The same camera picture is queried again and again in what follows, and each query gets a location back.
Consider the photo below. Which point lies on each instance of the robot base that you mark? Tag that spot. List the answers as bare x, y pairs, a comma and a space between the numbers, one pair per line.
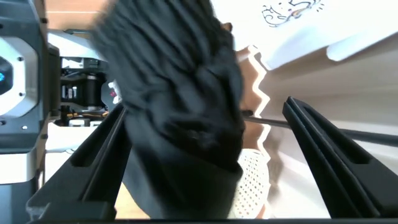
18, 77

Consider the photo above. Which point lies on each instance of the black garment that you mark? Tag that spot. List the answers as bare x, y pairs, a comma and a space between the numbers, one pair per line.
174, 93

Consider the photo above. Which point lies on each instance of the white printed shirt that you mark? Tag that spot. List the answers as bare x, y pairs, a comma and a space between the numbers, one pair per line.
311, 31

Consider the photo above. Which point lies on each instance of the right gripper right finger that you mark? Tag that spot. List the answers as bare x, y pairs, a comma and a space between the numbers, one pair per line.
348, 180

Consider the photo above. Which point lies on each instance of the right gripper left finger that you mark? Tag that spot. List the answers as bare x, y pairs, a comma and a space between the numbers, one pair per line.
93, 174

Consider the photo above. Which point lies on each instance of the white laundry basket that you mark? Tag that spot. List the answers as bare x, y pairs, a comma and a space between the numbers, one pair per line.
252, 186

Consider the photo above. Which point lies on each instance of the beige curtain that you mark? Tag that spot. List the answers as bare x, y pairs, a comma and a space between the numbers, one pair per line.
326, 90

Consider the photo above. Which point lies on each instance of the black clothes rack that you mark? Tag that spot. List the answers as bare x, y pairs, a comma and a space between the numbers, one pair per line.
373, 136

